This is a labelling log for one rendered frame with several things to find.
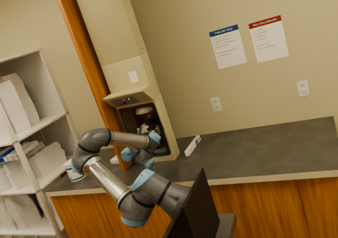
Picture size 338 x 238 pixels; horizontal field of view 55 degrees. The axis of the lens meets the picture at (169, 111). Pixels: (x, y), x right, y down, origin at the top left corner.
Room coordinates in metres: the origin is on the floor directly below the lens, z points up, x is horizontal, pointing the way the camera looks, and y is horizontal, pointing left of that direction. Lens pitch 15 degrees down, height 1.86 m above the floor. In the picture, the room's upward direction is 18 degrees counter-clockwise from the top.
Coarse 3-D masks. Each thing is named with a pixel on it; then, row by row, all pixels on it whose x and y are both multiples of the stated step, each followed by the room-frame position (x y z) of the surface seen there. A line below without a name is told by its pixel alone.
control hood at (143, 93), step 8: (136, 88) 2.14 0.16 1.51; (144, 88) 2.05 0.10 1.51; (112, 96) 2.13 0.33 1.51; (120, 96) 2.10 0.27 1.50; (128, 96) 2.09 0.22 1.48; (136, 96) 2.08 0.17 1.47; (144, 96) 2.07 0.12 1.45; (152, 96) 2.11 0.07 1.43; (112, 104) 2.20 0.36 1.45; (128, 104) 2.18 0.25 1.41
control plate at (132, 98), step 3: (132, 96) 2.08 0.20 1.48; (120, 99) 2.13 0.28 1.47; (123, 99) 2.13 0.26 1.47; (126, 99) 2.12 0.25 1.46; (129, 99) 2.12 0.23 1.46; (132, 99) 2.11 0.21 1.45; (135, 99) 2.11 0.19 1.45; (111, 102) 2.18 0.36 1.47; (114, 102) 2.17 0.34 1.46; (117, 102) 2.17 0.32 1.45; (120, 102) 2.16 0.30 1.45; (126, 102) 2.16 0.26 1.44; (129, 102) 2.15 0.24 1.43; (132, 102) 2.15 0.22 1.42; (135, 102) 2.15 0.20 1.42; (117, 105) 2.20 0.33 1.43; (120, 105) 2.20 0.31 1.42
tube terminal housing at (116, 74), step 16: (112, 64) 2.22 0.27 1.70; (128, 64) 2.17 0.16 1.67; (144, 64) 2.14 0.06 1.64; (112, 80) 2.24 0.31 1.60; (128, 80) 2.19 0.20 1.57; (144, 80) 2.13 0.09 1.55; (160, 96) 2.21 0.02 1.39; (160, 112) 2.14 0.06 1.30; (176, 144) 2.20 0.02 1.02; (160, 160) 2.17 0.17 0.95
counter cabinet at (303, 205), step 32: (224, 192) 1.70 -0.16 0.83; (256, 192) 1.62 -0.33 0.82; (288, 192) 1.54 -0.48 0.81; (320, 192) 1.46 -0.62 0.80; (64, 224) 2.33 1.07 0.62; (96, 224) 2.18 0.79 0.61; (160, 224) 1.93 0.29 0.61; (256, 224) 1.64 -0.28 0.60; (288, 224) 1.56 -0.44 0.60; (320, 224) 1.48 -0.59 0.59
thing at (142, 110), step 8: (144, 104) 2.14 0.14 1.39; (152, 104) 2.11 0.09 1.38; (120, 112) 2.24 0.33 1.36; (128, 112) 2.21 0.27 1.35; (136, 112) 2.18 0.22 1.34; (144, 112) 2.15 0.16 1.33; (152, 112) 2.12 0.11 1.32; (128, 120) 2.22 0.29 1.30; (136, 120) 2.19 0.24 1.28; (144, 120) 2.16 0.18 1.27; (152, 120) 2.13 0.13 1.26; (128, 128) 2.23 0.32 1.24; (136, 128) 2.20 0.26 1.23; (152, 128) 2.14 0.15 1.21; (160, 128) 2.11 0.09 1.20; (160, 136) 2.12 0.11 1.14; (160, 144) 2.13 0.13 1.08; (160, 152) 2.14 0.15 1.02; (168, 152) 2.11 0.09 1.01
